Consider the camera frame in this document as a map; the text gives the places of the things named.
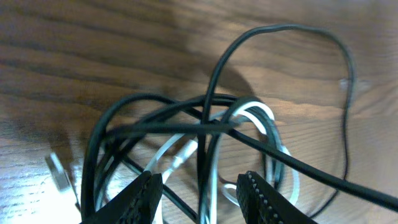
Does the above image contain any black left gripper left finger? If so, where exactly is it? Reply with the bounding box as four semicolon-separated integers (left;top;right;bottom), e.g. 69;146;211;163
82;171;163;224

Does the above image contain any white usb cable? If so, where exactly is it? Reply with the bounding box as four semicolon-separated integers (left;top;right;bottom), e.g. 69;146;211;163
93;101;301;224

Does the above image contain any black usb cable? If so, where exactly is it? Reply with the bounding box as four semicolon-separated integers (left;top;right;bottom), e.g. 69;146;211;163
45;24;398;224

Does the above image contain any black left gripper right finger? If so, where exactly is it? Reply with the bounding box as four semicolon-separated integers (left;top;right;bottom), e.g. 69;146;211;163
236;171;317;224

